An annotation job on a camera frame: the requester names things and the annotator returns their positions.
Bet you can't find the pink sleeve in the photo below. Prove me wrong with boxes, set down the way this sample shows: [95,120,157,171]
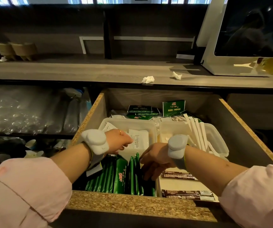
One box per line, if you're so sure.
[0,157,73,228]
[218,164,273,228]

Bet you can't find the row of green packets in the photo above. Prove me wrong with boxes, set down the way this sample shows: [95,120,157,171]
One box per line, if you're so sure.
[84,152,156,197]

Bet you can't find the plastic-wrapped clear cup stacks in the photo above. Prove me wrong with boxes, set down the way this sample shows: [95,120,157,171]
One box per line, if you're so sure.
[0,85,90,136]

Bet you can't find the bundle of white wrapped straws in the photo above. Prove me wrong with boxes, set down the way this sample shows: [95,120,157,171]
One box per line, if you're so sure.
[172,113,220,155]

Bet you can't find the grey wrist tracker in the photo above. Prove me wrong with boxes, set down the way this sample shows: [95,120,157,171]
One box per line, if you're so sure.
[167,134,189,170]
[80,129,110,156]

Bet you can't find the white paper cup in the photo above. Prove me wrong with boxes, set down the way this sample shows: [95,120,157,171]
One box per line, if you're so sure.
[25,139,45,158]

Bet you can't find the person's right forearm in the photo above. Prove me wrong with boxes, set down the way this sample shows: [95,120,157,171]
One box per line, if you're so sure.
[184,145,249,197]

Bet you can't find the white plastic container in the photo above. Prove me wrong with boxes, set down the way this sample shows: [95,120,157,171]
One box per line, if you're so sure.
[159,121,229,157]
[98,117,158,162]

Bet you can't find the pink left sleeve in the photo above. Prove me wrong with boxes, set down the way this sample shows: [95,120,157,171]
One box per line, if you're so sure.
[0,157,73,228]

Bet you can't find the person's left hand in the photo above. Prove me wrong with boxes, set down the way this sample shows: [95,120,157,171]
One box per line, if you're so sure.
[105,129,134,155]

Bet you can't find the white metal frame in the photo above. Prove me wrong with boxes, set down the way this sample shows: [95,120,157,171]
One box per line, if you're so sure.
[79,36,196,55]

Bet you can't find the grey left wrist tracker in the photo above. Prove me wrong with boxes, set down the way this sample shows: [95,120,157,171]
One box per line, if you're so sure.
[80,129,110,156]

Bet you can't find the green paper box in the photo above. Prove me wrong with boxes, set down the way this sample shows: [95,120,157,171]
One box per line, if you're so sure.
[162,100,186,117]

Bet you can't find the stack of dark green sachets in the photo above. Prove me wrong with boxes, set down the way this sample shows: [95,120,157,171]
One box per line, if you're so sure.
[126,105,161,120]

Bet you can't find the pink right sleeve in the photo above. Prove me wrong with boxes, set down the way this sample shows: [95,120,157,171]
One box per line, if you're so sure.
[218,164,273,228]

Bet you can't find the white rear display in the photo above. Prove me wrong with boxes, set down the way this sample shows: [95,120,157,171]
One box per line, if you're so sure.
[195,0,227,48]

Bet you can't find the person's right hand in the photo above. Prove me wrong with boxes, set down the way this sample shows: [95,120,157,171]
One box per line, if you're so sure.
[140,142,175,181]

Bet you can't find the person's left forearm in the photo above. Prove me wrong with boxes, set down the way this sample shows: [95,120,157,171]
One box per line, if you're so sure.
[51,142,92,184]

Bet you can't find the grey right wrist tracker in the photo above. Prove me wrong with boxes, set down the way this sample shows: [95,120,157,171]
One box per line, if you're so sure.
[167,134,189,170]

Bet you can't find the white point-of-sale monitor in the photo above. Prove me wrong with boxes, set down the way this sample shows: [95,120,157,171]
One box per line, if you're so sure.
[201,0,273,77]

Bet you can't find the white sachet packets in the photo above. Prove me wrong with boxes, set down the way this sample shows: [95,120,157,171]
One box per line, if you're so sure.
[126,129,149,150]

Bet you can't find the brown stick packet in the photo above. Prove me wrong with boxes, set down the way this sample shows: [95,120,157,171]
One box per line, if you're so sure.
[161,189,215,202]
[161,171,199,181]

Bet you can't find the wooden drawer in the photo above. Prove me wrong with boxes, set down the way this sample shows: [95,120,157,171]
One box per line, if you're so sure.
[66,88,273,223]

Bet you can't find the brown paper cup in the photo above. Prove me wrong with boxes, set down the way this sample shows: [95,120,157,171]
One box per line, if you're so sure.
[0,43,16,61]
[10,42,39,62]

